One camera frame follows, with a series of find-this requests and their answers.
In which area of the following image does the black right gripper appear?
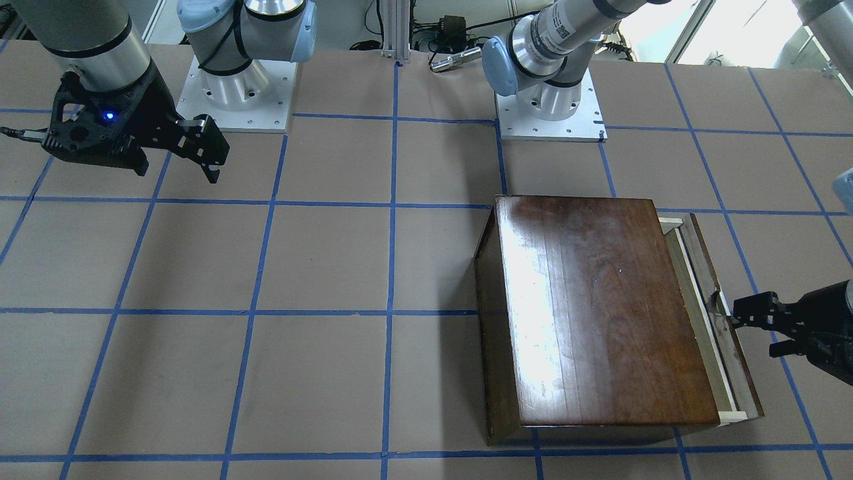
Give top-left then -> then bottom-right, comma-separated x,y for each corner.
131,61 -> 231,183

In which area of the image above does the silver cylindrical tool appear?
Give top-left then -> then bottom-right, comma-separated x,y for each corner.
429,47 -> 482,73

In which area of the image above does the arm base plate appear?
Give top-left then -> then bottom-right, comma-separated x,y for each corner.
176,57 -> 299,134
494,70 -> 608,142

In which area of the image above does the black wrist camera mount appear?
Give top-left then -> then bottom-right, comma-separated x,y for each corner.
40,70 -> 149,176

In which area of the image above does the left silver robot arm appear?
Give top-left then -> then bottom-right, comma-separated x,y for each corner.
482,1 -> 851,385

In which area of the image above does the aluminium frame post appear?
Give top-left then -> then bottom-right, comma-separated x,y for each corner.
376,1 -> 413,66

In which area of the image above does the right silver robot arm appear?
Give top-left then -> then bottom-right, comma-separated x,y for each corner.
2,1 -> 318,183

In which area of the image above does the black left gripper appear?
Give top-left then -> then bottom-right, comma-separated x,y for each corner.
732,280 -> 852,385

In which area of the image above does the dark wooden drawer box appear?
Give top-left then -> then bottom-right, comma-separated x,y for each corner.
473,195 -> 765,446

